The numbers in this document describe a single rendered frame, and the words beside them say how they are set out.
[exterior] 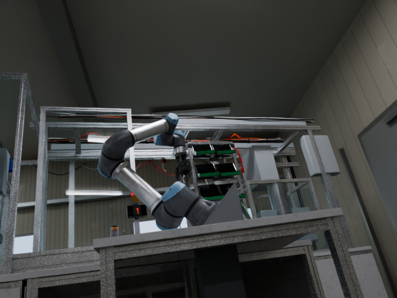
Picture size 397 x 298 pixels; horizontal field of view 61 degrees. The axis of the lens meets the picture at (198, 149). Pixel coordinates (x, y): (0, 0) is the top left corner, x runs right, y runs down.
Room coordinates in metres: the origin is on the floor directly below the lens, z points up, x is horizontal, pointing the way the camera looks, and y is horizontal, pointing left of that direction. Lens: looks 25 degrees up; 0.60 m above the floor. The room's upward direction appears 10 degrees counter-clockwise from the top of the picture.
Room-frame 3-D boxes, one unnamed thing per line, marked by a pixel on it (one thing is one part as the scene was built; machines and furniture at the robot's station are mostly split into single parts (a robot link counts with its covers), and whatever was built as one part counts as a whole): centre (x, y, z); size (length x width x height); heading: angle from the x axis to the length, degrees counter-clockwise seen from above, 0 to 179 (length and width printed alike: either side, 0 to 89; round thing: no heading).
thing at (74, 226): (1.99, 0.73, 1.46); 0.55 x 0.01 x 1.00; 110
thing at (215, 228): (1.53, 0.01, 0.84); 0.90 x 0.70 x 0.03; 100
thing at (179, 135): (1.83, 0.11, 1.53); 0.09 x 0.08 x 0.11; 121
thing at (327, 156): (3.15, -1.18, 1.42); 0.30 x 0.09 x 1.13; 110
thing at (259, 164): (3.12, -0.59, 1.50); 0.38 x 0.21 x 0.88; 20
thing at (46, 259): (1.78, 0.44, 0.91); 0.89 x 0.06 x 0.11; 110
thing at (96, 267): (2.43, 0.39, 0.84); 1.50 x 1.41 x 0.03; 110
